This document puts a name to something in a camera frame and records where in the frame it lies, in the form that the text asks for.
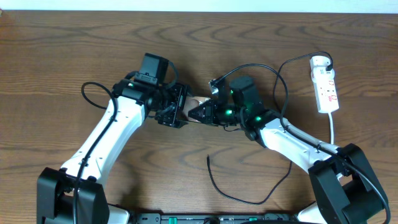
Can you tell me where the black USB charging cable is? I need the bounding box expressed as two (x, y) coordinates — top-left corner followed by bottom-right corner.
(206, 51), (334, 206)

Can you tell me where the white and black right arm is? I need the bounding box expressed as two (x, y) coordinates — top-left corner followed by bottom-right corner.
(188, 77), (391, 223)

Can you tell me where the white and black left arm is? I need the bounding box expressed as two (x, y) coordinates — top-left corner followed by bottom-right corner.
(37, 79), (192, 223)

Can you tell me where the white surge protector power strip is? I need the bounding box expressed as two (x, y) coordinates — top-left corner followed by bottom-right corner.
(311, 67), (339, 113)

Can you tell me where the white USB wall charger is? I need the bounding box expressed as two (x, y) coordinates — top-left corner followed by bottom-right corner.
(310, 55), (335, 83)

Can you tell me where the white power strip cord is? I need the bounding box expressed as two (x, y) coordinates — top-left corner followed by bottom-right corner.
(327, 111), (336, 146)

